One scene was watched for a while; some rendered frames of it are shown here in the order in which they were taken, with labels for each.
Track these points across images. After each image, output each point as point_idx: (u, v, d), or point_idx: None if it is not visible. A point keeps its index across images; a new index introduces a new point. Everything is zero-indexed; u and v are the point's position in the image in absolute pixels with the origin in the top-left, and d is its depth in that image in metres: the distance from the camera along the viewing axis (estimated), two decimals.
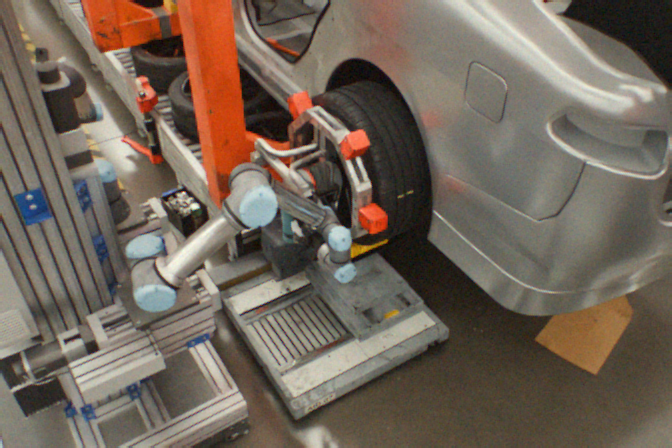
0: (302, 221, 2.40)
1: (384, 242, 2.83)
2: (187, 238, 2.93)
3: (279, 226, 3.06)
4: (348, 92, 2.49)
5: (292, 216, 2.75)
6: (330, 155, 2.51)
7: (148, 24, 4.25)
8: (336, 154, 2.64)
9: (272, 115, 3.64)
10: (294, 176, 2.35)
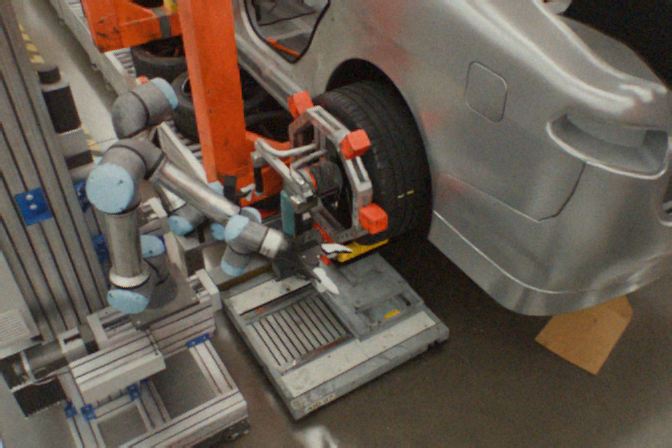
0: (302, 221, 2.40)
1: (384, 242, 2.83)
2: (187, 238, 2.93)
3: (279, 226, 3.06)
4: (348, 92, 2.49)
5: (292, 216, 2.75)
6: (330, 155, 2.52)
7: (148, 24, 4.25)
8: (336, 154, 2.65)
9: (272, 115, 3.64)
10: (295, 176, 2.35)
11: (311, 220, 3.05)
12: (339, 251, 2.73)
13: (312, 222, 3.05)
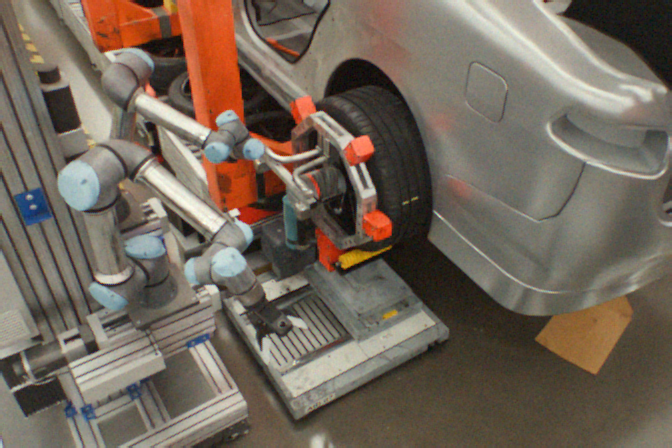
0: (306, 228, 2.37)
1: (388, 248, 2.80)
2: (187, 238, 2.93)
3: (279, 226, 3.06)
4: (352, 97, 2.46)
5: (295, 222, 2.72)
6: (333, 161, 2.49)
7: (148, 24, 4.25)
8: (339, 159, 2.62)
9: (272, 115, 3.64)
10: (298, 182, 2.32)
11: (311, 220, 3.05)
12: (342, 257, 2.70)
13: (312, 222, 3.05)
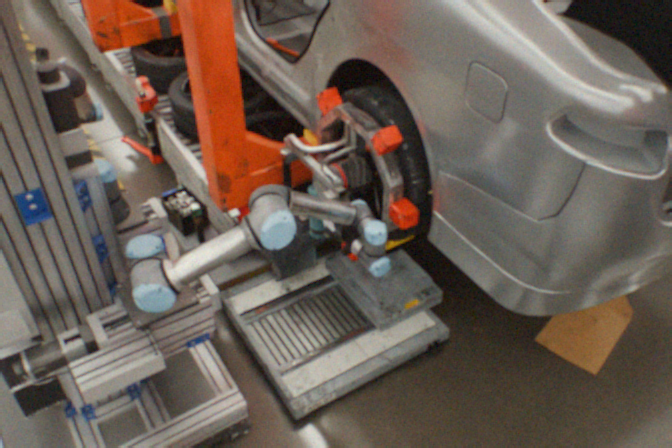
0: None
1: (410, 238, 2.85)
2: (187, 238, 2.93)
3: None
4: (378, 88, 2.51)
5: None
6: (360, 151, 2.54)
7: (148, 24, 4.25)
8: (364, 150, 2.67)
9: (272, 115, 3.64)
10: (327, 171, 2.37)
11: None
12: None
13: None
